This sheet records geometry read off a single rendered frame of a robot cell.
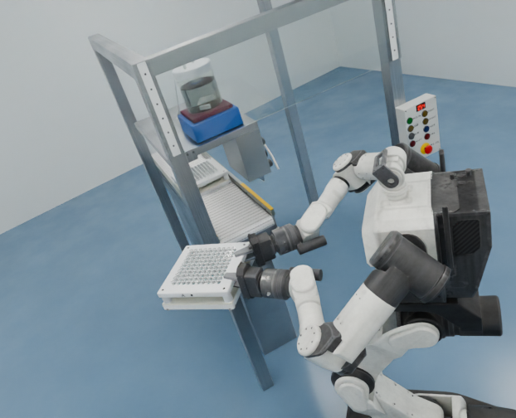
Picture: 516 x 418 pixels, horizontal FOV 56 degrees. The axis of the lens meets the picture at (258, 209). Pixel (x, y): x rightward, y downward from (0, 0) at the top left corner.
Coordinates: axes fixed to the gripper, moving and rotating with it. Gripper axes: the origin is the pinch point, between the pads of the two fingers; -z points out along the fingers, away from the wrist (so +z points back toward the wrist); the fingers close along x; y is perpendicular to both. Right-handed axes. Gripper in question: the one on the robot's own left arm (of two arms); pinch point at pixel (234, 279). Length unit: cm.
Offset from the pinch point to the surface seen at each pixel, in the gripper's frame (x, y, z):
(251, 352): 77, 33, -31
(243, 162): -10, 56, -20
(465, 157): 101, 258, 44
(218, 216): 21, 61, -45
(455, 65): 86, 422, 23
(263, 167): -4, 61, -15
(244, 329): 62, 33, -31
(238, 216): 20, 62, -35
